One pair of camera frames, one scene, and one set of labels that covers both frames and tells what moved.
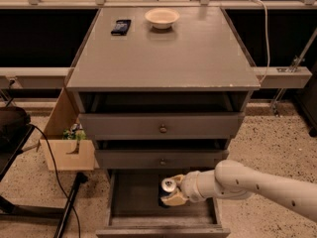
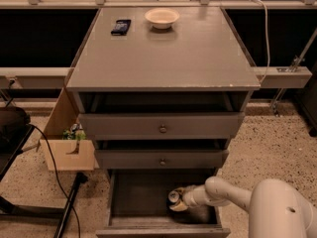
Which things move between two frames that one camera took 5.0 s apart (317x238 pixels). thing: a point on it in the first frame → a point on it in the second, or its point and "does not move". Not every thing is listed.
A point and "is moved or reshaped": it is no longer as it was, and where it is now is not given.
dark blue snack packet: [121, 27] does not move
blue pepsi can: [168, 185] is moved or reshaped
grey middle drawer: [158, 159] does not move
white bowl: [161, 18] does not move
